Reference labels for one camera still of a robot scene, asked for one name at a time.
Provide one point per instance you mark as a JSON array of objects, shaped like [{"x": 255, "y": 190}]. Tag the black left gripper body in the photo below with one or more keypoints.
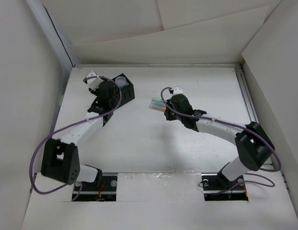
[{"x": 94, "y": 92}]

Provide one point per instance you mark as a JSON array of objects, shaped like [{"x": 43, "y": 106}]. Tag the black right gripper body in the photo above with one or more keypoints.
[{"x": 171, "y": 117}]

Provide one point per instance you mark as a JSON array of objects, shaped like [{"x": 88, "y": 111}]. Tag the clear jar of paper clips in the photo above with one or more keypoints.
[{"x": 121, "y": 81}]

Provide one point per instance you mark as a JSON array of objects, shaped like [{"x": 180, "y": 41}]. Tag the orange highlighter marker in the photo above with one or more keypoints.
[{"x": 158, "y": 108}]

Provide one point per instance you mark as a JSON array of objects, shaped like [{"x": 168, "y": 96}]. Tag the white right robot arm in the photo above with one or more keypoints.
[{"x": 253, "y": 147}]

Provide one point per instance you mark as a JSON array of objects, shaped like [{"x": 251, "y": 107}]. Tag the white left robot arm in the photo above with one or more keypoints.
[{"x": 61, "y": 156}]

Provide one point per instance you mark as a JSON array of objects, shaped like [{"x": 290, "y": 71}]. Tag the black two-compartment organizer box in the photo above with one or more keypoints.
[{"x": 127, "y": 93}]

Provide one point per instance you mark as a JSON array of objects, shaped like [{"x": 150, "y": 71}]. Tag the green highlighter marker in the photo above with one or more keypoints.
[{"x": 157, "y": 100}]

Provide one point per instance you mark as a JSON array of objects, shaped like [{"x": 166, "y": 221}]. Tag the blue highlighter marker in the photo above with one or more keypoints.
[{"x": 158, "y": 103}]

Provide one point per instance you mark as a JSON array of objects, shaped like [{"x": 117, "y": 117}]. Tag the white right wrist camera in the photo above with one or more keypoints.
[{"x": 175, "y": 90}]

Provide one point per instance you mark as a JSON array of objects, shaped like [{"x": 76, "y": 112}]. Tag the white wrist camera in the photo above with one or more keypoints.
[
  {"x": 92, "y": 80},
  {"x": 175, "y": 90}
]

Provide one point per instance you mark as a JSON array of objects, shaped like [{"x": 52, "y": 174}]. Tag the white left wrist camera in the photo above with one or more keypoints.
[{"x": 92, "y": 80}]

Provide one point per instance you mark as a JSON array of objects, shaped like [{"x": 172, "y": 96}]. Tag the aluminium rail back edge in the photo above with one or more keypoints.
[{"x": 198, "y": 65}]

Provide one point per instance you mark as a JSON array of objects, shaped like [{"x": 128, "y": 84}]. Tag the aluminium rail edge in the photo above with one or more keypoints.
[
  {"x": 245, "y": 93},
  {"x": 198, "y": 65}
]

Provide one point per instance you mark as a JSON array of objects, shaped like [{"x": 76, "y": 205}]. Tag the aluminium rail right edge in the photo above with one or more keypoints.
[{"x": 245, "y": 93}]

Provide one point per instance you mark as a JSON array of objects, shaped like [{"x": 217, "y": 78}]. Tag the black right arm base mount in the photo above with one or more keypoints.
[{"x": 225, "y": 185}]

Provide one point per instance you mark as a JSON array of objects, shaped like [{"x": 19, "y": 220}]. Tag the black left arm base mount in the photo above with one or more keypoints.
[{"x": 102, "y": 189}]

